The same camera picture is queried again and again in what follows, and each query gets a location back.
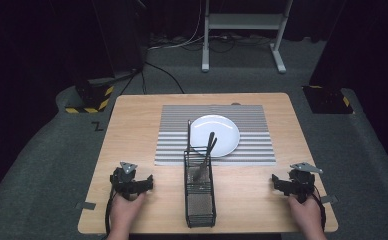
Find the person's left hand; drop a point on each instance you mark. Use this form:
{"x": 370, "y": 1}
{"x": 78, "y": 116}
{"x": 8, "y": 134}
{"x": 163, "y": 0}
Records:
{"x": 125, "y": 211}

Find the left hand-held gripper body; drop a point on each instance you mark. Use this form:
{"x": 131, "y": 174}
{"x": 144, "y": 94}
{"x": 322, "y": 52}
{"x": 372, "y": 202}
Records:
{"x": 125, "y": 185}

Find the silver table knife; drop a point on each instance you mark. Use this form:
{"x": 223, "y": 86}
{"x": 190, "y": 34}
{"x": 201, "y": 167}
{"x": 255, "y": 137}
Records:
{"x": 189, "y": 133}

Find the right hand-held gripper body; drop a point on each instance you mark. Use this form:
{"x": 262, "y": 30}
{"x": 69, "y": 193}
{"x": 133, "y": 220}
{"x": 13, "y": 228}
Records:
{"x": 300, "y": 185}

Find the grey striped placemat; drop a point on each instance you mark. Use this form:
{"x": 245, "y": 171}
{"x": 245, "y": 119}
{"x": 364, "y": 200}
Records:
{"x": 252, "y": 146}

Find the white metal stand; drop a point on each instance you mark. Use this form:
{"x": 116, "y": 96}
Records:
{"x": 245, "y": 20}

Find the person's right hand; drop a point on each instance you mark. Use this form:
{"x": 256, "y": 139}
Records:
{"x": 305, "y": 213}

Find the grey tape piece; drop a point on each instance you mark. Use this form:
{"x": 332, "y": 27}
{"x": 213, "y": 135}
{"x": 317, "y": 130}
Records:
{"x": 330, "y": 199}
{"x": 86, "y": 205}

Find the black stand with hazard tape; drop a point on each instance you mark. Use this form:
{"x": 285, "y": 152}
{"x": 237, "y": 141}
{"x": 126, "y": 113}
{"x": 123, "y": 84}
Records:
{"x": 92, "y": 96}
{"x": 327, "y": 100}

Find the white round plate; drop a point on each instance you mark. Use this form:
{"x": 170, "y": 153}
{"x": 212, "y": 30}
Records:
{"x": 223, "y": 133}

